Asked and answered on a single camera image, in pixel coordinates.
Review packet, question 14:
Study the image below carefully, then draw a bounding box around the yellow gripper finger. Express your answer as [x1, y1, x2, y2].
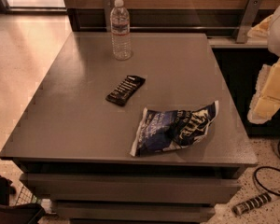
[247, 15, 273, 38]
[253, 58, 280, 120]

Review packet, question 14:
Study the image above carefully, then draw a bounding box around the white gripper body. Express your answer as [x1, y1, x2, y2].
[246, 63, 280, 125]

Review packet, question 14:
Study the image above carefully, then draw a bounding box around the blue chip bag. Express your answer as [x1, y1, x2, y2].
[130, 101, 219, 157]

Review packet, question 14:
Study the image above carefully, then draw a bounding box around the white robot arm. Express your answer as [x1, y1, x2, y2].
[247, 6, 280, 124]

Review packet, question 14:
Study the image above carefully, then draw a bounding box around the black power strip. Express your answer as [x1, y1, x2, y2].
[231, 192, 272, 216]

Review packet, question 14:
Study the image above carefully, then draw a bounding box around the clear plastic water bottle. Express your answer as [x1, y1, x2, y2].
[110, 0, 132, 61]

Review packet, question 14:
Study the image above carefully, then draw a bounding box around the black candy bar wrapper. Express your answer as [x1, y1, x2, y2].
[105, 76, 146, 106]

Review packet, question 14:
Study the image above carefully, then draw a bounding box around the grey drawer table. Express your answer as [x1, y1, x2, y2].
[0, 33, 257, 224]

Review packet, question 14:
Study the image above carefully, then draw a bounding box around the grey metal bracket right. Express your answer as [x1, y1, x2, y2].
[235, 0, 263, 44]

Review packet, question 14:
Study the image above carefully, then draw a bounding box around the grey metal bracket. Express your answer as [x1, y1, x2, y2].
[103, 0, 115, 32]
[235, 0, 263, 44]

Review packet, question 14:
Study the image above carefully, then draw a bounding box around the black cable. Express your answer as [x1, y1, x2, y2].
[252, 135, 280, 199]

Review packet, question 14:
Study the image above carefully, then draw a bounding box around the grey metal bracket left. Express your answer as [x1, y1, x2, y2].
[103, 0, 115, 32]

